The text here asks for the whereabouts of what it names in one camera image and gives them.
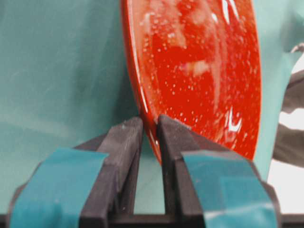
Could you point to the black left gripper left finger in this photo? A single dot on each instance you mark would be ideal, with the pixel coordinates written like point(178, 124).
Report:
point(80, 187)

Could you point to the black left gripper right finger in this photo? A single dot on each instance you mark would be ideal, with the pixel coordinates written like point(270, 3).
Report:
point(208, 186)

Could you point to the red speckled plate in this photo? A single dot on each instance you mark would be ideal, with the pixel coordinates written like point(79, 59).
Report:
point(196, 61)

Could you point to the green tablecloth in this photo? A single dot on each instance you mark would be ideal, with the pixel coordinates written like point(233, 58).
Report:
point(63, 81)

